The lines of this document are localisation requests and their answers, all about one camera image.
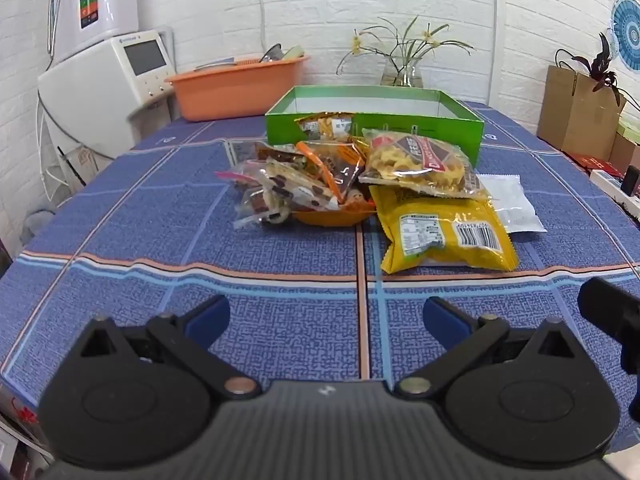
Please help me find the green cardboard box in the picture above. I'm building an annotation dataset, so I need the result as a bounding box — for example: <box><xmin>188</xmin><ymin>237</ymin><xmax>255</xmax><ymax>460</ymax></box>
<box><xmin>264</xmin><ymin>85</ymin><xmax>486</xmax><ymax>168</ymax></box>

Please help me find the red flat box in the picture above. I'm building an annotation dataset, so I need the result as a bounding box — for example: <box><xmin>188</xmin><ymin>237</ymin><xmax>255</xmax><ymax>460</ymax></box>
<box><xmin>570</xmin><ymin>152</ymin><xmax>623</xmax><ymax>176</ymax></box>

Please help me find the orange flat snack packet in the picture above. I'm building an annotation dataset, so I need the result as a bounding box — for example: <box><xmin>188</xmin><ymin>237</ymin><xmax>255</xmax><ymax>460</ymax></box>
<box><xmin>290</xmin><ymin>200</ymin><xmax>376</xmax><ymax>227</ymax></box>

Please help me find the waffle cookie packet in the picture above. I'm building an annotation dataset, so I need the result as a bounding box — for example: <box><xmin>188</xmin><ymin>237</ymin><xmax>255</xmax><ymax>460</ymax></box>
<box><xmin>357</xmin><ymin>129</ymin><xmax>493</xmax><ymax>201</ymax></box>

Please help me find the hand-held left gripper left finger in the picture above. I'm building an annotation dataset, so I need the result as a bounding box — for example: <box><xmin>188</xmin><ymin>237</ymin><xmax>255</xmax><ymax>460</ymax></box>
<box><xmin>67</xmin><ymin>294</ymin><xmax>263</xmax><ymax>401</ymax></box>

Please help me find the dark brown snack packet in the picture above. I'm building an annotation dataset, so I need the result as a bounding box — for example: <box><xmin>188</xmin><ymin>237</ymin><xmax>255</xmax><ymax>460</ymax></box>
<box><xmin>300</xmin><ymin>140</ymin><xmax>368</xmax><ymax>201</ymax></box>

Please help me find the cracker packet with chocolate dots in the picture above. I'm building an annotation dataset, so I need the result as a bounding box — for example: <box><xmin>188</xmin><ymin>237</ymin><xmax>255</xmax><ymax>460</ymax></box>
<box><xmin>260</xmin><ymin>157</ymin><xmax>341</xmax><ymax>213</ymax></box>

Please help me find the orange plastic basin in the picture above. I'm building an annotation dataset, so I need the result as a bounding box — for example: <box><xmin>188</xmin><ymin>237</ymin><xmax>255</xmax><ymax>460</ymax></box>
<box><xmin>164</xmin><ymin>55</ymin><xmax>312</xmax><ymax>122</ymax></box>

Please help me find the brown paper bag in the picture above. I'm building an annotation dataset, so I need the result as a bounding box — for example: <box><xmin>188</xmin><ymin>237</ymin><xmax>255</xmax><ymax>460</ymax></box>
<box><xmin>537</xmin><ymin>64</ymin><xmax>627</xmax><ymax>161</ymax></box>

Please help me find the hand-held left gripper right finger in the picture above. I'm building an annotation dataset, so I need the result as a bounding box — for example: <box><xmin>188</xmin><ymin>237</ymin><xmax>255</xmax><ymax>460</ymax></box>
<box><xmin>392</xmin><ymin>296</ymin><xmax>581</xmax><ymax>401</ymax></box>

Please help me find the blue patterned tablecloth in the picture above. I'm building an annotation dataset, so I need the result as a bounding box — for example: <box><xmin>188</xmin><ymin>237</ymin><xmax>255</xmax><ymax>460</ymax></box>
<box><xmin>0</xmin><ymin>100</ymin><xmax>640</xmax><ymax>456</ymax></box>

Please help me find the yellow snack packet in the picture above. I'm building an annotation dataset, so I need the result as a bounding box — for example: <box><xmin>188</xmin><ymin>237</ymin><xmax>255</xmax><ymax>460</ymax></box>
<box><xmin>369</xmin><ymin>185</ymin><xmax>521</xmax><ymax>275</ymax></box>

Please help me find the red and white box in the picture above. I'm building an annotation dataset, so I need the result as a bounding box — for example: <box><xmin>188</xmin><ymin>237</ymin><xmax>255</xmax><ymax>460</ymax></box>
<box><xmin>0</xmin><ymin>380</ymin><xmax>56</xmax><ymax>480</ymax></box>

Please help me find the white snack packet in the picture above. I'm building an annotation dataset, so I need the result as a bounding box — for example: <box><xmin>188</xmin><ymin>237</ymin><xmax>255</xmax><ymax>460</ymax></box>
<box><xmin>475</xmin><ymin>172</ymin><xmax>548</xmax><ymax>235</ymax></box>

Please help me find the pink clear snack packet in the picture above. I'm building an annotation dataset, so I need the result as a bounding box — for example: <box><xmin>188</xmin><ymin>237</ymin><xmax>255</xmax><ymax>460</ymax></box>
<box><xmin>215</xmin><ymin>160</ymin><xmax>271</xmax><ymax>191</ymax></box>

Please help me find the white wall water purifier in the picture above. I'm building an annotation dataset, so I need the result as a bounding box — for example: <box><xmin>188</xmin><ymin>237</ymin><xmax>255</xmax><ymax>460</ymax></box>
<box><xmin>47</xmin><ymin>0</ymin><xmax>140</xmax><ymax>63</ymax></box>

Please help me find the blue round wall decoration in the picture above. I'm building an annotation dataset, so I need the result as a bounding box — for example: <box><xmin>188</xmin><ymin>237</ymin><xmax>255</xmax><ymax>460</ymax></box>
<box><xmin>610</xmin><ymin>0</ymin><xmax>640</xmax><ymax>73</ymax></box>

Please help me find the small cardboard box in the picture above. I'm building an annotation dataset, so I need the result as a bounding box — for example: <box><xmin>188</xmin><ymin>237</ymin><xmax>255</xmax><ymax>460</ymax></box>
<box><xmin>610</xmin><ymin>132</ymin><xmax>640</xmax><ymax>173</ymax></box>

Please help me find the orange topped snack packet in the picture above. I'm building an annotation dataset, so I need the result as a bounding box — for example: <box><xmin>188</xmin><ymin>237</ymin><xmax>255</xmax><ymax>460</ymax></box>
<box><xmin>295</xmin><ymin>112</ymin><xmax>356</xmax><ymax>143</ymax></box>

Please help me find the white wall cable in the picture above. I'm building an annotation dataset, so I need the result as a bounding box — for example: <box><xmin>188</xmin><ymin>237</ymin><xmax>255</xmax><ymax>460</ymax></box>
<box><xmin>252</xmin><ymin>0</ymin><xmax>266</xmax><ymax>56</ymax></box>

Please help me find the clear packet with brown biscuits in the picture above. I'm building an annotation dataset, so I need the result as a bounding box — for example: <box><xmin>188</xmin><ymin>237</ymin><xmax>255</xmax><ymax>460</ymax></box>
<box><xmin>232</xmin><ymin>187</ymin><xmax>296</xmax><ymax>231</ymax></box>

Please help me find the purple leafed plant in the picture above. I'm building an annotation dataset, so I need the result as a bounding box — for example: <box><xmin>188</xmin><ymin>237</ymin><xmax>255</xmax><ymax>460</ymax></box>
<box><xmin>555</xmin><ymin>32</ymin><xmax>640</xmax><ymax>111</ymax></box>

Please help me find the white machine with screen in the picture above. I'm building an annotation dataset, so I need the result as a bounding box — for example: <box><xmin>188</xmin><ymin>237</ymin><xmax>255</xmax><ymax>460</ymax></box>
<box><xmin>37</xmin><ymin>27</ymin><xmax>176</xmax><ymax>161</ymax></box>

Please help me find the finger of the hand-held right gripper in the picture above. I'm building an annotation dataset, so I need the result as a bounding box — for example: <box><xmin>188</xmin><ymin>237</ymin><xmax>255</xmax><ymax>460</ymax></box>
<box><xmin>577</xmin><ymin>277</ymin><xmax>640</xmax><ymax>376</ymax></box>

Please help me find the glass vase with flowers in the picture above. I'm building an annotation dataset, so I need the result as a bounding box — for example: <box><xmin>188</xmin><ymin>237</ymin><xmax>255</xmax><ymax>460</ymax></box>
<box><xmin>336</xmin><ymin>15</ymin><xmax>475</xmax><ymax>89</ymax></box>

